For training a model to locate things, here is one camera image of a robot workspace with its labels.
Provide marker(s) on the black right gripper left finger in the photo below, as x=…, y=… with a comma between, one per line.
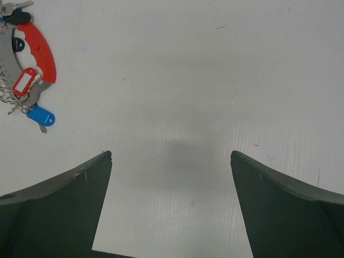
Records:
x=57, y=217

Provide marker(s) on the blue key tag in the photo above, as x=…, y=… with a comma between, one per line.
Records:
x=41, y=116

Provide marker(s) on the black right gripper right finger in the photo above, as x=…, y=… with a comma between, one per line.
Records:
x=285, y=217

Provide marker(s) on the black-headed key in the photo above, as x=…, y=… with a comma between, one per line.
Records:
x=17, y=17

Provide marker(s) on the silver key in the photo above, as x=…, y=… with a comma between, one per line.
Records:
x=7, y=9

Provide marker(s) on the red-handled metal key organizer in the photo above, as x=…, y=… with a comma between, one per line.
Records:
x=39, y=48

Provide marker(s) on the red key tag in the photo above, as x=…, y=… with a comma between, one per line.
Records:
x=22, y=85

